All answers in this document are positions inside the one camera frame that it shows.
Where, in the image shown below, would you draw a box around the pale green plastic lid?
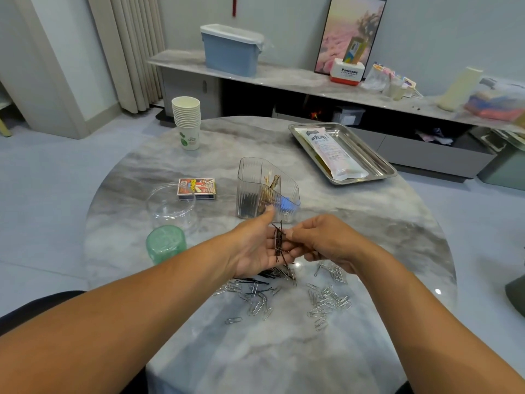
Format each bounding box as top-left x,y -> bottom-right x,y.
146,225 -> 188,253

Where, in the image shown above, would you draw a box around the grey green storage bin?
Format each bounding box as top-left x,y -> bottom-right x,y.
474,127 -> 525,191

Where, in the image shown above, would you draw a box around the colourful matchbox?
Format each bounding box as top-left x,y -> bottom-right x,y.
177,177 -> 218,199

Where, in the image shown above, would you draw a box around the clear storage box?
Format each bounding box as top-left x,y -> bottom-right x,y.
465,76 -> 525,122

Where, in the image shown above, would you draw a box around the pile of floss picks and clips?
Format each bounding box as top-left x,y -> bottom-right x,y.
215,172 -> 354,332

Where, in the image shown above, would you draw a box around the person's right forearm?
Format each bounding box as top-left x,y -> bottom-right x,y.
353,246 -> 525,394

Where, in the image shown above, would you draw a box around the clear bag of snacks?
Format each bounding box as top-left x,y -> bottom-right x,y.
360,63 -> 392,92

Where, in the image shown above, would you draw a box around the beige curtain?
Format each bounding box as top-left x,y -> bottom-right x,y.
86,0 -> 167,114

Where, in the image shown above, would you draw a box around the clear printed plastic bag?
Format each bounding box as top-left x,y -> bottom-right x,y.
302,127 -> 370,181

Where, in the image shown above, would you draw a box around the clear round plastic bowl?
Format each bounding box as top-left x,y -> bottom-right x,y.
146,184 -> 198,228

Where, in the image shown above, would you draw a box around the white and red small box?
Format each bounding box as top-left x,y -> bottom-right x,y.
329,60 -> 366,87

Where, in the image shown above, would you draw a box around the small colourful box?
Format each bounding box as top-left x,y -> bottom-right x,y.
343,37 -> 369,65

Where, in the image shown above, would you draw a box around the person's left forearm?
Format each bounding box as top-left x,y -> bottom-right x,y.
0,237 -> 235,394

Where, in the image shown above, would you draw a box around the loose papers in cabinet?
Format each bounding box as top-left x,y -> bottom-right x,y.
415,129 -> 454,144

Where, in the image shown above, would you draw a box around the blue storage box white lid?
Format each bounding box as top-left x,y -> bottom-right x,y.
199,24 -> 266,78

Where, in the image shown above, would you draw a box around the metal tray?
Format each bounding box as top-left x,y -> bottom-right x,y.
288,122 -> 399,186

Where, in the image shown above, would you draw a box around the group of white paper cups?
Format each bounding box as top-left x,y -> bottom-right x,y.
171,96 -> 203,151

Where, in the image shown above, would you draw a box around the clear ribbed organizer box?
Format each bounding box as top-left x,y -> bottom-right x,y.
236,157 -> 302,222

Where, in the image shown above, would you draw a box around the white box in cabinet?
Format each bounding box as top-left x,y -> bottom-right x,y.
332,106 -> 366,127

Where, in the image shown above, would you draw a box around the person's right hand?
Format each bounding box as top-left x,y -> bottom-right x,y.
279,213 -> 374,276

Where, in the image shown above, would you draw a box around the framed pink picture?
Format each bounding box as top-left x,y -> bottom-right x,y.
315,0 -> 387,74

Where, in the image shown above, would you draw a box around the person's left hand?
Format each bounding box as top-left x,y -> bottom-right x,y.
215,206 -> 290,280

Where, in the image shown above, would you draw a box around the cream paper roll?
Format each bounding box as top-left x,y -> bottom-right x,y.
438,66 -> 484,112

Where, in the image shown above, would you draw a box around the trash bin with black bag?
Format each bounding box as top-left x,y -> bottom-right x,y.
506,275 -> 525,317

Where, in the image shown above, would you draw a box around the grey cabinet with marble top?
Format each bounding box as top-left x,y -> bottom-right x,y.
148,50 -> 525,179

